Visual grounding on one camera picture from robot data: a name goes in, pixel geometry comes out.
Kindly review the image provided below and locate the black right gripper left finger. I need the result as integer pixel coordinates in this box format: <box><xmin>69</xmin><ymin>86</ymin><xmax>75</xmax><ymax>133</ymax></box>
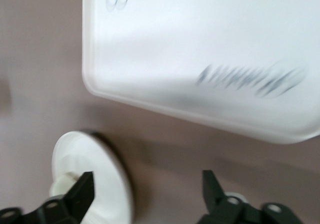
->
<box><xmin>0</xmin><ymin>171</ymin><xmax>96</xmax><ymax>224</ymax></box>

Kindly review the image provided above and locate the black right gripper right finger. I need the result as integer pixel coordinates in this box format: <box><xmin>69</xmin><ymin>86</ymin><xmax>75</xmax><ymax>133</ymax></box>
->
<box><xmin>197</xmin><ymin>170</ymin><xmax>301</xmax><ymax>224</ymax></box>

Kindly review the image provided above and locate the white steamed bun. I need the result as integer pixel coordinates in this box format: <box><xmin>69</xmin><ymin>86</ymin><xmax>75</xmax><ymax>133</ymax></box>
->
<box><xmin>49</xmin><ymin>172</ymin><xmax>78</xmax><ymax>197</ymax></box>

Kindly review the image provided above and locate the round white plate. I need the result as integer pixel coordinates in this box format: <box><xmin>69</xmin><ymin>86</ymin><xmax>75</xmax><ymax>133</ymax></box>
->
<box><xmin>51</xmin><ymin>130</ymin><xmax>135</xmax><ymax>221</ymax></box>

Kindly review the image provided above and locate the brown table cloth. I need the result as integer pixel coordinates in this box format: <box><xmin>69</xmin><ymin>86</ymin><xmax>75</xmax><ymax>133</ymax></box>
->
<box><xmin>0</xmin><ymin>0</ymin><xmax>320</xmax><ymax>224</ymax></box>

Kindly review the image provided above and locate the white rabbit print tray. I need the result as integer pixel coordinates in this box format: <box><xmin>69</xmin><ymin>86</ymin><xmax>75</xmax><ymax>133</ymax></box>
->
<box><xmin>81</xmin><ymin>0</ymin><xmax>320</xmax><ymax>145</ymax></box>

